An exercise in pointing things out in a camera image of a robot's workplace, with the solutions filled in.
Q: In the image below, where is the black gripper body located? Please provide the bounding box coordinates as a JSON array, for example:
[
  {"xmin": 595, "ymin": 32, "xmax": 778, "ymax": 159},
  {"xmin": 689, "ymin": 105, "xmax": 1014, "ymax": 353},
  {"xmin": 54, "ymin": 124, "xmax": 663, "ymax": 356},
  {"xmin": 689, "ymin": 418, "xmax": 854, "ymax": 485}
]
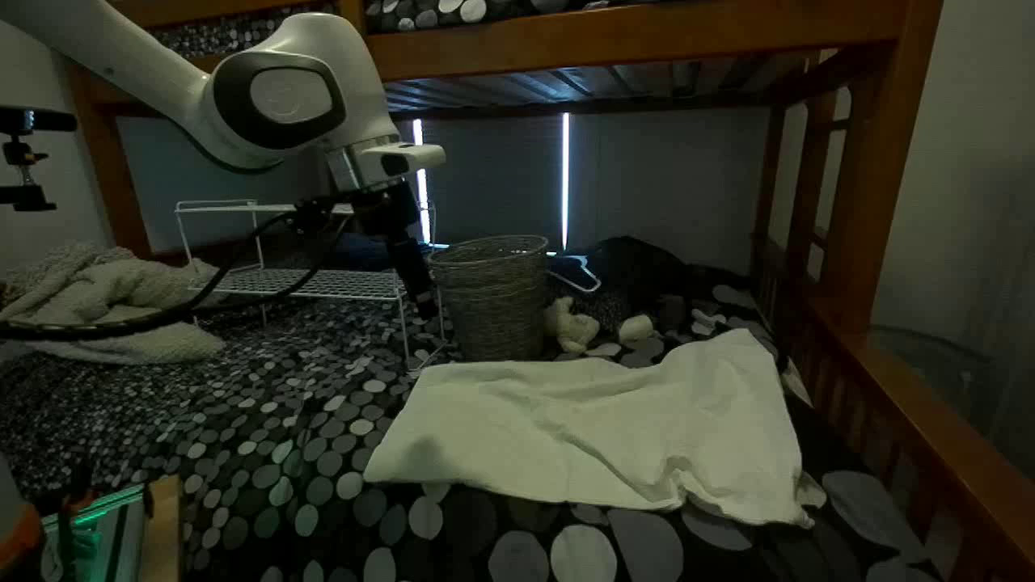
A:
[{"xmin": 357, "ymin": 177, "xmax": 427, "ymax": 260}]

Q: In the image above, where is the white towel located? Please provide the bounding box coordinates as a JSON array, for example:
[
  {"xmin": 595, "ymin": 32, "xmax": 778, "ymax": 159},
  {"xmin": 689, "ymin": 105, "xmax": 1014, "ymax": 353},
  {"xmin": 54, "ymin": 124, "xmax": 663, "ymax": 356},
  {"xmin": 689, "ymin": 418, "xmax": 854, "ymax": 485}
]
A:
[{"xmin": 361, "ymin": 326, "xmax": 827, "ymax": 531}]

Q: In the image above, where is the woven wicker basket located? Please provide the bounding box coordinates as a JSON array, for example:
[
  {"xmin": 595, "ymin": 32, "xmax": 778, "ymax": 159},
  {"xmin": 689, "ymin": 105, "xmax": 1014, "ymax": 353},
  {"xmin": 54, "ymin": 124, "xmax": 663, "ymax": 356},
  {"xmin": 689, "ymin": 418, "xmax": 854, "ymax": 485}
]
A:
[{"xmin": 427, "ymin": 233, "xmax": 553, "ymax": 361}]

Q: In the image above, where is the white clothes hanger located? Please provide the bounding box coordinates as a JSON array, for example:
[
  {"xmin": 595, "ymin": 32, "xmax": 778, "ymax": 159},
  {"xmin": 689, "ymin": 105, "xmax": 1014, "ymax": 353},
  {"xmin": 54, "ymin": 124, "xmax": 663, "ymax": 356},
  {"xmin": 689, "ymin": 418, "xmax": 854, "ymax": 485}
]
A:
[{"xmin": 542, "ymin": 250, "xmax": 603, "ymax": 299}]

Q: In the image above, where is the large white plush toy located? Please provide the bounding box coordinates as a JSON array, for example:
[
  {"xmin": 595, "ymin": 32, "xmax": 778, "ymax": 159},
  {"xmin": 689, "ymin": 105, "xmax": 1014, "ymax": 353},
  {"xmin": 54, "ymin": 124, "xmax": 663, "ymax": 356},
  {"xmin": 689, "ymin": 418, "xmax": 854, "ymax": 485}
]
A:
[{"xmin": 542, "ymin": 295, "xmax": 603, "ymax": 358}]

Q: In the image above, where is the black polka dot bedspread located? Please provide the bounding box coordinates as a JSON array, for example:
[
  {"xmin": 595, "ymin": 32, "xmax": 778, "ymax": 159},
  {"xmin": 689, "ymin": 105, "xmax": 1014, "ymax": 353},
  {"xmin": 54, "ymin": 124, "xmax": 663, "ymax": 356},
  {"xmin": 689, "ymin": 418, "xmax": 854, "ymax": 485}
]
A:
[{"xmin": 0, "ymin": 267, "xmax": 952, "ymax": 582}]

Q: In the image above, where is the polka dot bunk bedding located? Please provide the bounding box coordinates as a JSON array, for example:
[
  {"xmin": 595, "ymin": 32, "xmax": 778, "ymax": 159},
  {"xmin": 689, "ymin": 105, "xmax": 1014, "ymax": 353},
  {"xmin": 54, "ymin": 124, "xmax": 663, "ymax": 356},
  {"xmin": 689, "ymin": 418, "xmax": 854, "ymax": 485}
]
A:
[{"xmin": 159, "ymin": 0, "xmax": 608, "ymax": 58}]

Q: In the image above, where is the dark clothes pile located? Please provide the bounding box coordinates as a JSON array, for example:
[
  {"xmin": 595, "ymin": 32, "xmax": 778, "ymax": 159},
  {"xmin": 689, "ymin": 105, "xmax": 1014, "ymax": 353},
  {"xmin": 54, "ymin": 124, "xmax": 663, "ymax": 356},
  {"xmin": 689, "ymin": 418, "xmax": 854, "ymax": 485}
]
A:
[{"xmin": 580, "ymin": 233, "xmax": 695, "ymax": 326}]

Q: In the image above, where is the small white plush toy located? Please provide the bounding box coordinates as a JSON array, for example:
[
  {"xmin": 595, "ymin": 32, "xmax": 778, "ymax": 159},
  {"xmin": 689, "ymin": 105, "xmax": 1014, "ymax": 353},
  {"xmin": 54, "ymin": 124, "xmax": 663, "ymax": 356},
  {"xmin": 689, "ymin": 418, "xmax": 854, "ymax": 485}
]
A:
[{"xmin": 614, "ymin": 311, "xmax": 659, "ymax": 349}]

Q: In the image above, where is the grey window blind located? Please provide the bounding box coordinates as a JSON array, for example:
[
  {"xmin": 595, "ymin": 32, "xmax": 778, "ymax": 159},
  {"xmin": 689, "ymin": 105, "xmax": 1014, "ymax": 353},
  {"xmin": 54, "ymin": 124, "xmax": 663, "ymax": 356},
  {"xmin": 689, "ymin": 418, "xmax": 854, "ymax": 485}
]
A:
[{"xmin": 113, "ymin": 106, "xmax": 774, "ymax": 277}]

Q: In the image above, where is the crumpled beige blanket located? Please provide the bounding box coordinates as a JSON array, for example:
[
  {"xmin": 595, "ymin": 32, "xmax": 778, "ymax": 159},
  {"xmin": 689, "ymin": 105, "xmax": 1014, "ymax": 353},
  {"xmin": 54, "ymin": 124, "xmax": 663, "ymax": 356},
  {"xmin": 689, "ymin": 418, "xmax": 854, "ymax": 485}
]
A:
[{"xmin": 0, "ymin": 244, "xmax": 230, "ymax": 370}]

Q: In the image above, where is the green lit box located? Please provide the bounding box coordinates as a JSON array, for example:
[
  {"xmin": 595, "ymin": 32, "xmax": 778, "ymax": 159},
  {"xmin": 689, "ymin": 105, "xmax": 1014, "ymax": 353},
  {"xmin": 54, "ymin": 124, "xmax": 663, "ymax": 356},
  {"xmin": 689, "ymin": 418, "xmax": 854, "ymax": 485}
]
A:
[{"xmin": 37, "ymin": 481, "xmax": 147, "ymax": 582}]

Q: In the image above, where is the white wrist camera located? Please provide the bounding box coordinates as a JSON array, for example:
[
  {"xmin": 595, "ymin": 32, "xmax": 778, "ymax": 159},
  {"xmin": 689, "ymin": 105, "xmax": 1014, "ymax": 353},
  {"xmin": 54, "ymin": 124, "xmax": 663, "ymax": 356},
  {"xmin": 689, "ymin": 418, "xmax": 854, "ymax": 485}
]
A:
[{"xmin": 360, "ymin": 142, "xmax": 448, "ymax": 177}]

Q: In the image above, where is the white wire shelf rack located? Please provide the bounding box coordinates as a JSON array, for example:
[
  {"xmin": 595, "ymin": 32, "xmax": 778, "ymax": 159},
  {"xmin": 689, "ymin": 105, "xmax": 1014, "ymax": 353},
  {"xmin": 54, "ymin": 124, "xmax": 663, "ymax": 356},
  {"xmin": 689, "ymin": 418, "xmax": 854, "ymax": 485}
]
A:
[{"xmin": 171, "ymin": 195, "xmax": 421, "ymax": 367}]

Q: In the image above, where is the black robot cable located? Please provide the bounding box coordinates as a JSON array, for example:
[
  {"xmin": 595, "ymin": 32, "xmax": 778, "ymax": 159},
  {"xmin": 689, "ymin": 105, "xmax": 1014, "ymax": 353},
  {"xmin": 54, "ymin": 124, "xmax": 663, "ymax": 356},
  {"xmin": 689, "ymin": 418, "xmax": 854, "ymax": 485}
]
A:
[{"xmin": 0, "ymin": 198, "xmax": 365, "ymax": 346}]

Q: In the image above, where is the wooden bunk bed frame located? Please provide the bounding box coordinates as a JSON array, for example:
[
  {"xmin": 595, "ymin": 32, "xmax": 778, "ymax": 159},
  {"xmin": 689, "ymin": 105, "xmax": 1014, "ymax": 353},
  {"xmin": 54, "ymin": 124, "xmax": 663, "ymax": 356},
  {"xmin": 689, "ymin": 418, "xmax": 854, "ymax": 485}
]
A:
[{"xmin": 66, "ymin": 0, "xmax": 1035, "ymax": 582}]

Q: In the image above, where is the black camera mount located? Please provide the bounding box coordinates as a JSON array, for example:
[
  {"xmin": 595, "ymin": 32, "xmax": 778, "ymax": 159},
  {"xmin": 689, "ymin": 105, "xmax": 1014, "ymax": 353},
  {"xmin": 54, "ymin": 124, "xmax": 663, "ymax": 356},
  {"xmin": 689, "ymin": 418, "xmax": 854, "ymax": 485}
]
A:
[{"xmin": 0, "ymin": 105, "xmax": 79, "ymax": 217}]

